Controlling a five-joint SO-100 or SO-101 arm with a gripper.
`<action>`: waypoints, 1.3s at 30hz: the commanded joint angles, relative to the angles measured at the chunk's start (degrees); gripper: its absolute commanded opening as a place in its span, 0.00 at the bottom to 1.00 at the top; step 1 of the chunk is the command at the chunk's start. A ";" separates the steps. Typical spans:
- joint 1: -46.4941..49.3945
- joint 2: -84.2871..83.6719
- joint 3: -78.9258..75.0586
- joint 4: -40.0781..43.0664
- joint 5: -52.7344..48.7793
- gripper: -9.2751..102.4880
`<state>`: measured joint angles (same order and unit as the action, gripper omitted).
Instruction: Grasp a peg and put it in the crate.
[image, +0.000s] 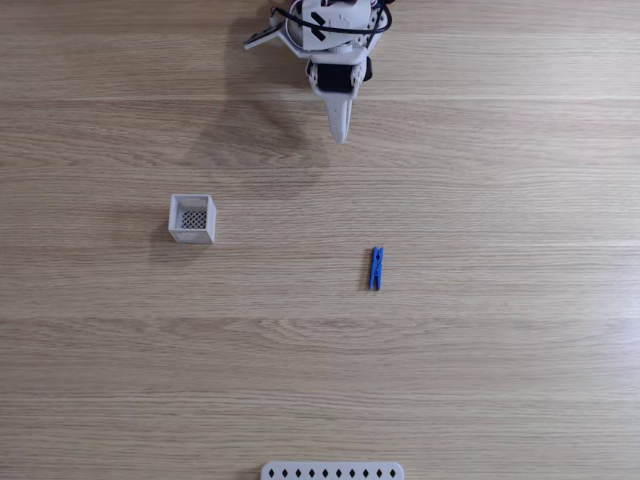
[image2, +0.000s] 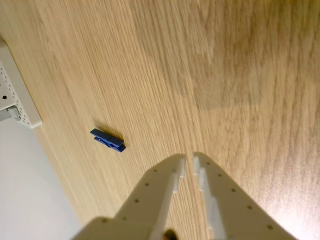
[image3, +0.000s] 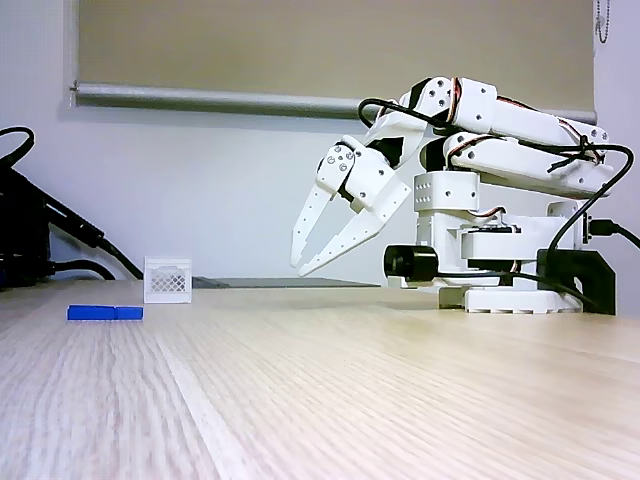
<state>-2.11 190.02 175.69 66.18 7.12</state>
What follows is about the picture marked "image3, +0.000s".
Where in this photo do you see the black table clamp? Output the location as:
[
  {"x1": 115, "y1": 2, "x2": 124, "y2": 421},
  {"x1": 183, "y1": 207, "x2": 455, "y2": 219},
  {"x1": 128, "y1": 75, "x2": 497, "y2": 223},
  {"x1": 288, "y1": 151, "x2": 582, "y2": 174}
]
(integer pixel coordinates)
[{"x1": 537, "y1": 248, "x2": 617, "y2": 316}]

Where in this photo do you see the black camera cable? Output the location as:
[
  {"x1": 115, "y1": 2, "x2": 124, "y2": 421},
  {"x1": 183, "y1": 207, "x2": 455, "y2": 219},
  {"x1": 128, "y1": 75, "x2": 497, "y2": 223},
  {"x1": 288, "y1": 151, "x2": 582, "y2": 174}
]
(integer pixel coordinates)
[{"x1": 357, "y1": 97, "x2": 636, "y2": 309}]

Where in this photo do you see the looped black cable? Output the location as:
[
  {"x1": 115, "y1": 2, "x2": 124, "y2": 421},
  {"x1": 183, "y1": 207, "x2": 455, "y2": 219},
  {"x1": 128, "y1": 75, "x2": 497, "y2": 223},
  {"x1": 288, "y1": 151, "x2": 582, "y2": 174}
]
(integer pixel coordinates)
[{"x1": 0, "y1": 126, "x2": 36, "y2": 167}]

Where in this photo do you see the blue clothes peg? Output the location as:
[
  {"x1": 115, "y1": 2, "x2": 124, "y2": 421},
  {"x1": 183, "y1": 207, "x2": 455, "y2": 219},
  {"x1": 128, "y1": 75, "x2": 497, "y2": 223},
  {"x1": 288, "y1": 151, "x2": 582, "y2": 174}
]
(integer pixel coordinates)
[{"x1": 67, "y1": 304, "x2": 145, "y2": 323}]

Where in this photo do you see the metal bead chain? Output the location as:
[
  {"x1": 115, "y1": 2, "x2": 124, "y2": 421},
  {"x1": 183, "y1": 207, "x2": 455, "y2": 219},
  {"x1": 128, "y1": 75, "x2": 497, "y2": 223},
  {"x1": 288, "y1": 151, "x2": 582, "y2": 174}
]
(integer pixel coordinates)
[{"x1": 594, "y1": 0, "x2": 612, "y2": 45}]

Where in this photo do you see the black equipment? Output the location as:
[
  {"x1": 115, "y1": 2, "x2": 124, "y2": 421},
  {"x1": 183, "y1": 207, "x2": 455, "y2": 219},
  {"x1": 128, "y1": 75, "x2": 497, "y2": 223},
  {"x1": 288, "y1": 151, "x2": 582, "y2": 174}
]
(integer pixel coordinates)
[{"x1": 0, "y1": 164, "x2": 52, "y2": 292}]

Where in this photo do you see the dark flat mat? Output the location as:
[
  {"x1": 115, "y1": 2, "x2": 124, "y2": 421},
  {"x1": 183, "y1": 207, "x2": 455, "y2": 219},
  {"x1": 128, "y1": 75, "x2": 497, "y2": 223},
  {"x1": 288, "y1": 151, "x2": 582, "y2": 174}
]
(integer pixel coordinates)
[{"x1": 192, "y1": 276, "x2": 381, "y2": 290}]

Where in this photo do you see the black cylinder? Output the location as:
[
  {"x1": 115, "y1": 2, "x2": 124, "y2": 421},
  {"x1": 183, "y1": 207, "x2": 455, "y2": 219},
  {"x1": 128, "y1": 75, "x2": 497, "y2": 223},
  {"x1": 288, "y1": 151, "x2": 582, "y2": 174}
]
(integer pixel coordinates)
[{"x1": 383, "y1": 243, "x2": 439, "y2": 282}]

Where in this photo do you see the black usb power cable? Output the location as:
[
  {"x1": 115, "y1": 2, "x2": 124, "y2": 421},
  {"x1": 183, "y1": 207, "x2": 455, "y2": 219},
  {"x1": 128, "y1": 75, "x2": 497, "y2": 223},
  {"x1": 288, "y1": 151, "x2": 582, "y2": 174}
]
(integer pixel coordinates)
[{"x1": 592, "y1": 218, "x2": 640, "y2": 247}]

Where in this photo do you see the small white lattice crate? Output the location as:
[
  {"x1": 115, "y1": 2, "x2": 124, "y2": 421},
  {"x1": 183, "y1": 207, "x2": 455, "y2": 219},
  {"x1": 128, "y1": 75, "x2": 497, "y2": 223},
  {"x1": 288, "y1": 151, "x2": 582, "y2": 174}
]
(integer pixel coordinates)
[{"x1": 143, "y1": 256, "x2": 193, "y2": 305}]

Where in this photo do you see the beige roller blind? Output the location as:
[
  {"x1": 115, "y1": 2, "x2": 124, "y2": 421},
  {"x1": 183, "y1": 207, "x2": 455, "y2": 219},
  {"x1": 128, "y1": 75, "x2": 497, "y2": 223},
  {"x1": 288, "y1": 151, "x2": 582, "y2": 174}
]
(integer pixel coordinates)
[{"x1": 69, "y1": 0, "x2": 599, "y2": 126}]

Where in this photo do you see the thick black cable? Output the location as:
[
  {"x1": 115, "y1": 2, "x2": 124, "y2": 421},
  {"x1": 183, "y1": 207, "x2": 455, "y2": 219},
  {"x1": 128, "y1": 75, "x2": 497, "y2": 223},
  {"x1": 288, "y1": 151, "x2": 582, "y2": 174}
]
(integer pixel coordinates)
[{"x1": 12, "y1": 169, "x2": 145, "y2": 280}]

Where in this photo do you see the thin black cable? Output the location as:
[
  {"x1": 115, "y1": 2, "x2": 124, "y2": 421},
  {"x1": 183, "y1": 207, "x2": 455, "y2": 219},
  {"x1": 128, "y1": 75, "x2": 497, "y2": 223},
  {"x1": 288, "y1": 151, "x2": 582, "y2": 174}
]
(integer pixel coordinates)
[{"x1": 48, "y1": 258, "x2": 119, "y2": 281}]

